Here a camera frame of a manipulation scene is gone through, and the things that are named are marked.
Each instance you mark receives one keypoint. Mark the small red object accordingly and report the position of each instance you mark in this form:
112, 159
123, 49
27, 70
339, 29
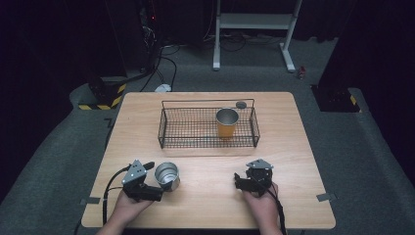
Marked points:
301, 72

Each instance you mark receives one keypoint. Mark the dark equipment rack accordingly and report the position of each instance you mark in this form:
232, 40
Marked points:
148, 36

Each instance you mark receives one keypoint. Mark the person's left hand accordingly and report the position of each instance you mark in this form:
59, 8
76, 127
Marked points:
130, 207

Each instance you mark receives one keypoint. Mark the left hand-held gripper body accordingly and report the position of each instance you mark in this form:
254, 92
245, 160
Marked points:
137, 181

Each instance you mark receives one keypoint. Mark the orange cup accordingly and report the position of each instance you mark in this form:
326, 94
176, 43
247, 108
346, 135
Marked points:
226, 125

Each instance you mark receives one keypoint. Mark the grey tape strip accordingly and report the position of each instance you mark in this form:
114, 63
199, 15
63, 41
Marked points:
326, 197
89, 201

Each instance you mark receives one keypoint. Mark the grey round sticker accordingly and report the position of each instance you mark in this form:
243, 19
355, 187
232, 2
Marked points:
241, 105

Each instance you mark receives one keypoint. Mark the silver metal cup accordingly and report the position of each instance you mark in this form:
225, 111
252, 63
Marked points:
167, 176

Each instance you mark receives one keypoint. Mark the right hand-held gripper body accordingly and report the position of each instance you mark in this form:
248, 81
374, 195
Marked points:
259, 179

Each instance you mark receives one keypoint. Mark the person's right hand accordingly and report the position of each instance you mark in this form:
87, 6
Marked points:
261, 205

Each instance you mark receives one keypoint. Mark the black yellow striped stand base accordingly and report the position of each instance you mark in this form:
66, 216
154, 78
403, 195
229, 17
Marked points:
107, 94

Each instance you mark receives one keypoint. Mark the black stand base yellow mark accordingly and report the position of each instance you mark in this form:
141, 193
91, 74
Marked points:
336, 99

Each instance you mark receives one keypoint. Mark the white metal stand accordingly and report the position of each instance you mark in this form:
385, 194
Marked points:
254, 21

